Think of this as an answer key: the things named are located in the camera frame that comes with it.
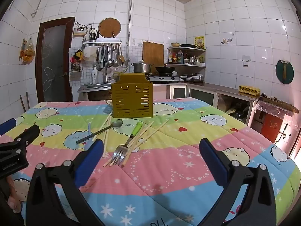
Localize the steel faucet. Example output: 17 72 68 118
104 62 112 83

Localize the red box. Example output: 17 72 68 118
261 112 284 144

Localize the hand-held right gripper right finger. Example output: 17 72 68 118
199 138 276 226

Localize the green handled metal fork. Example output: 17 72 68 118
112 122 143 167

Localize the wire grid with hung things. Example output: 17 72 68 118
69 47 84 87

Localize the wooden chopstick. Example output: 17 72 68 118
103 116 111 147
122 119 169 166
104 121 154 167
109 124 148 167
127 132 156 157
102 112 112 159

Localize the gas stove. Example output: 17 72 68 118
145 73 181 83

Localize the round wooden cutting board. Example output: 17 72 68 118
98 18 121 38

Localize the wall rack with hanging utensils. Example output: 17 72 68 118
82 38 125 71

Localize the brown door with frosted glass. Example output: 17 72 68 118
35 16 76 103

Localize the person's left hand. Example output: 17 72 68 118
6 176 23 213

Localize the hanging plastic bag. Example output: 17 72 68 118
20 36 36 64

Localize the steel kitchen sink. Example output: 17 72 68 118
78 82 113 94

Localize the yellow egg carton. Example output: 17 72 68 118
239 85 261 96

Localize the round green wall board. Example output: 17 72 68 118
276 60 294 85

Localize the steel cooking pot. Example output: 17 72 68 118
131 61 154 74

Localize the steel kitchen counter cabinet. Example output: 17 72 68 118
166 81 259 126

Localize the yellow wall poster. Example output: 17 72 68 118
194 36 205 49

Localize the rectangular wooden cutting board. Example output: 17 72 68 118
142 42 164 67

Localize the plastic covered wooden board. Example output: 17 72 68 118
258 94 299 115

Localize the black wok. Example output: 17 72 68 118
155 66 176 74

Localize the pastel cartoon printed blanket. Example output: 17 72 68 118
0 98 301 226

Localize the metal spoon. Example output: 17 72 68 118
76 120 124 144

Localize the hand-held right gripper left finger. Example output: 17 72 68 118
25 139 104 226

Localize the white wall control box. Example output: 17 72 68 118
73 27 87 37

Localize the yellow slotted utensil holder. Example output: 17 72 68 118
111 73 154 118

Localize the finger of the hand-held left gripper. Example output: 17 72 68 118
14 124 40 147
0 118 17 136

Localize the steel corner shelf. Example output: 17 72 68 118
167 46 207 69

